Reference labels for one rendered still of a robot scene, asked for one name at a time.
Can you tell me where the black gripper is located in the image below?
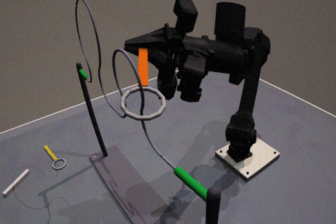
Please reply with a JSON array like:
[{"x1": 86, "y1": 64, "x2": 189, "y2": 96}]
[{"x1": 124, "y1": 0, "x2": 219, "y2": 100}]

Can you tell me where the grey loop with orange handle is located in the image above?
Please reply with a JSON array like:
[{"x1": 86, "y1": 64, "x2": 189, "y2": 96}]
[{"x1": 120, "y1": 48, "x2": 166, "y2": 121}]

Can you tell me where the yellow handled loop tool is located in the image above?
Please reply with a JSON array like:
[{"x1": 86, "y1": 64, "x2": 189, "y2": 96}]
[{"x1": 44, "y1": 145, "x2": 66, "y2": 170}]

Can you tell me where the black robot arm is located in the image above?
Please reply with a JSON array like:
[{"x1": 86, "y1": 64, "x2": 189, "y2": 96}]
[{"x1": 176, "y1": 2, "x2": 271, "y2": 163}]

